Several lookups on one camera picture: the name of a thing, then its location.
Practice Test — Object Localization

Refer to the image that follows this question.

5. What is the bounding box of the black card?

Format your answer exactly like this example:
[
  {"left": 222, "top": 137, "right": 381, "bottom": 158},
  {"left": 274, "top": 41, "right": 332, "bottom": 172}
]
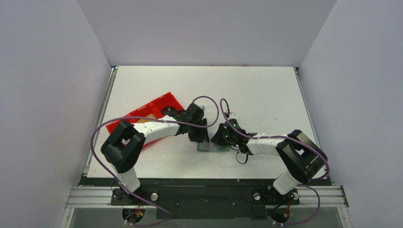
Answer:
[{"left": 161, "top": 106, "right": 178, "bottom": 117}]

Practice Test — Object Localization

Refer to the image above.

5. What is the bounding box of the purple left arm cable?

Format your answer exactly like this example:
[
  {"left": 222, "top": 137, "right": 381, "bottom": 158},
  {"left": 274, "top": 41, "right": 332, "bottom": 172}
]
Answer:
[{"left": 90, "top": 95, "right": 220, "bottom": 227}]

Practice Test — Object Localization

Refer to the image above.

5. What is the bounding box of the aluminium frame rail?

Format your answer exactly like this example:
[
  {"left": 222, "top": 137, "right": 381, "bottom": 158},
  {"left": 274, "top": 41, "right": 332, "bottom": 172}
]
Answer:
[{"left": 61, "top": 186, "right": 352, "bottom": 228}]

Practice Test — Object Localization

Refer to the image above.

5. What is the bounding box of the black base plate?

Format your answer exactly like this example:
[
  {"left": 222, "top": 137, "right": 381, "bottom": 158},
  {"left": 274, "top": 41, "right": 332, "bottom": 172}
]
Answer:
[{"left": 67, "top": 177, "right": 331, "bottom": 220}]

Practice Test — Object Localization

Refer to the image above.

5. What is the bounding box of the red right bin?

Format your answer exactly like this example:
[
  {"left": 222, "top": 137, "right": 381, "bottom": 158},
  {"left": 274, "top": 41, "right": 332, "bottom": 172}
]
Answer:
[{"left": 150, "top": 92, "right": 184, "bottom": 118}]

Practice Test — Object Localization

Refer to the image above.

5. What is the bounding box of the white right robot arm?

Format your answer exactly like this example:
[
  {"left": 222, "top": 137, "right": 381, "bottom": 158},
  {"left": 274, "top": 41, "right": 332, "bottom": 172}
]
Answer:
[{"left": 211, "top": 119, "right": 328, "bottom": 203}]

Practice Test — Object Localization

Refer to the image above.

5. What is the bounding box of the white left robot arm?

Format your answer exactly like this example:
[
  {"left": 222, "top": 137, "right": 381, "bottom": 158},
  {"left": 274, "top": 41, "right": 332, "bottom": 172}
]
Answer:
[{"left": 101, "top": 103, "right": 209, "bottom": 204}]

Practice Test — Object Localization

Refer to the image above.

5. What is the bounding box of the gold card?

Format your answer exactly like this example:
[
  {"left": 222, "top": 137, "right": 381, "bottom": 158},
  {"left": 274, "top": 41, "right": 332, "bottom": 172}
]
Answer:
[{"left": 136, "top": 116, "right": 154, "bottom": 123}]

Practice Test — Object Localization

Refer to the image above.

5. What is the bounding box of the green leather card holder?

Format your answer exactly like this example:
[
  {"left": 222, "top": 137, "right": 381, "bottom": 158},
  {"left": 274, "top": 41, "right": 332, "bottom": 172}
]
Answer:
[{"left": 197, "top": 142, "right": 230, "bottom": 152}]

